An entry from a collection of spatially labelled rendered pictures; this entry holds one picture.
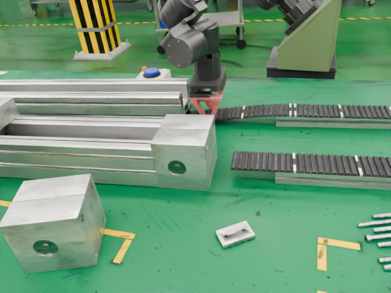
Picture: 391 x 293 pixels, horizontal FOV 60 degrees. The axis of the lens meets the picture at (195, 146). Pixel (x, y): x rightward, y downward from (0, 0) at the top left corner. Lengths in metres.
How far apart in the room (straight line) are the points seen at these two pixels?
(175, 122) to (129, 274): 0.26
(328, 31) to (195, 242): 0.69
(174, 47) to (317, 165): 0.32
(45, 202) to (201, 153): 0.23
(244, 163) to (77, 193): 0.28
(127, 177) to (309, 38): 0.63
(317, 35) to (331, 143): 0.38
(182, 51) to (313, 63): 0.50
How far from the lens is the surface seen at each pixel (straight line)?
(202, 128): 0.57
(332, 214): 0.56
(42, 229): 0.48
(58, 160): 0.66
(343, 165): 0.60
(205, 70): 0.70
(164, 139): 0.55
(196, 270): 0.48
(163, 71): 0.92
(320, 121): 0.76
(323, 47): 1.01
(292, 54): 1.02
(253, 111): 0.75
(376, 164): 0.62
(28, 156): 0.69
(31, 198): 0.51
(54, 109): 0.85
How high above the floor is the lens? 1.17
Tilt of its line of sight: 34 degrees down
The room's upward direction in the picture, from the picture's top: 6 degrees counter-clockwise
